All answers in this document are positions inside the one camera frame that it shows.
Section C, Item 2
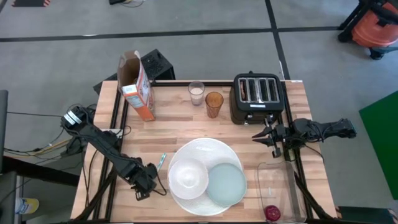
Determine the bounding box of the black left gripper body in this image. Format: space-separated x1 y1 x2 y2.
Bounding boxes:
126 158 159 190

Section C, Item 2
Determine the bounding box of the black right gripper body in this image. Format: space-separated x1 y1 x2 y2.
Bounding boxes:
269 124 295 149

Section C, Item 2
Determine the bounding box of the metal spoon with teal handle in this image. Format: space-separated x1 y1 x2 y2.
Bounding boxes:
156 152 167 172

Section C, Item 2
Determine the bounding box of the red apple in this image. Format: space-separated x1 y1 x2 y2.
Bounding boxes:
264 205 282 222

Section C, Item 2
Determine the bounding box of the orange and white cereal box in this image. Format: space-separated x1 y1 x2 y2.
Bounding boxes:
117 50 156 122

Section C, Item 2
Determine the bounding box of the black four-slot toaster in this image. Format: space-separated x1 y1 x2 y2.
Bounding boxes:
229 71 285 125

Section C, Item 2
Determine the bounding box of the pink ceramic bowl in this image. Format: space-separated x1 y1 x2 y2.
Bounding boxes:
168 157 210 200

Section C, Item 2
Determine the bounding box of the clear plastic tray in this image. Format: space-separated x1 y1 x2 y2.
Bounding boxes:
254 161 307 223

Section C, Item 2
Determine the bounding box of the pale green plate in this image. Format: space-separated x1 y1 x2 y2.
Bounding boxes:
206 162 248 207

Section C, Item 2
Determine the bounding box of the amber glass tumbler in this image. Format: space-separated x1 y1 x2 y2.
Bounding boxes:
205 91 224 119

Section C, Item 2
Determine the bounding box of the white woven round placemat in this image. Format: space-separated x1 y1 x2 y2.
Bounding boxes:
167 138 244 217

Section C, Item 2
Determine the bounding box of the clear glass of milk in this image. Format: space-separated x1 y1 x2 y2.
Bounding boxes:
188 80 206 106

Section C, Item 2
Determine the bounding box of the green floor mat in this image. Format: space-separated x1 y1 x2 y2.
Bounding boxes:
359 90 398 200

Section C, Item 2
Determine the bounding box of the black plastic crate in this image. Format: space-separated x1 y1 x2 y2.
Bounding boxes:
93 49 176 96

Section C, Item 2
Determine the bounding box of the yellow and white floor object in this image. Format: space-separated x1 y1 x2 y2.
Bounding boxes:
14 197 40 215

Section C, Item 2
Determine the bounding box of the orange shop vacuum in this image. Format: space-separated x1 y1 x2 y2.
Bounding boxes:
338 0 398 60

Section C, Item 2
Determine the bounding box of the yellow floor cable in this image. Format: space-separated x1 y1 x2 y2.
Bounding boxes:
32 139 73 156

